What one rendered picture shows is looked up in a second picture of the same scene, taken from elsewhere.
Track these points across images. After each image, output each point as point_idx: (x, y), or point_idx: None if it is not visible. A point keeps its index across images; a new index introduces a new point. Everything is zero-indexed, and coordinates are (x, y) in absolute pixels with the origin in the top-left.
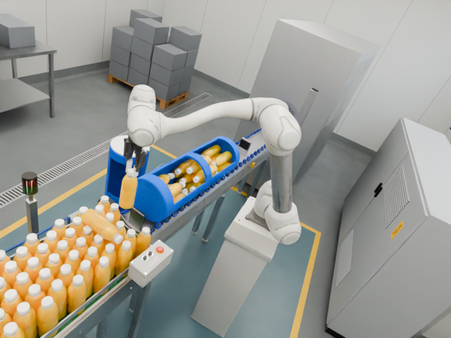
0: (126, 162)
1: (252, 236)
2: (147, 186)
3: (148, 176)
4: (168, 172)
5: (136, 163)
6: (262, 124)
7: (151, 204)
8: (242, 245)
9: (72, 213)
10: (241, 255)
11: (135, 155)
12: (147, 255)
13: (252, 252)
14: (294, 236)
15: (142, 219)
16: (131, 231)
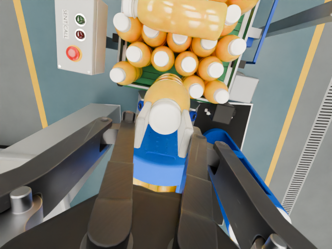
0: (197, 131)
1: (4, 171)
2: (168, 157)
3: (176, 178)
4: None
5: (125, 126)
6: None
7: (153, 137)
8: (28, 156)
9: (256, 86)
10: (39, 147)
11: (126, 155)
12: (81, 28)
13: (15, 153)
14: None
15: None
16: (132, 54)
